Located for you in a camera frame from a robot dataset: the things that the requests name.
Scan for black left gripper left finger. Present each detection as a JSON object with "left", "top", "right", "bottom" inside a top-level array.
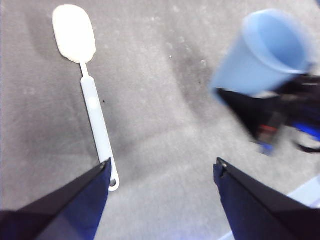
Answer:
[{"left": 0, "top": 157, "right": 112, "bottom": 240}]

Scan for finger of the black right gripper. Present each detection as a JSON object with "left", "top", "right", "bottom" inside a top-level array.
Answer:
[{"left": 217, "top": 88, "right": 286, "bottom": 141}]

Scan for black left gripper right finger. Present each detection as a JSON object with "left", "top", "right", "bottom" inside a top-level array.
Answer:
[{"left": 213, "top": 157, "right": 320, "bottom": 240}]

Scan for blue ribbed plastic cup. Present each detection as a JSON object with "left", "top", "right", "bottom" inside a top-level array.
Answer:
[{"left": 210, "top": 8, "right": 315, "bottom": 101}]

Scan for grey-handled sponge cup brush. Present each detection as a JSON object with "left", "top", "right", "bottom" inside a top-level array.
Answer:
[{"left": 51, "top": 4, "right": 120, "bottom": 193}]

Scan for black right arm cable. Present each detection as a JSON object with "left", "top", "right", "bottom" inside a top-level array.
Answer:
[{"left": 296, "top": 138, "right": 320, "bottom": 154}]

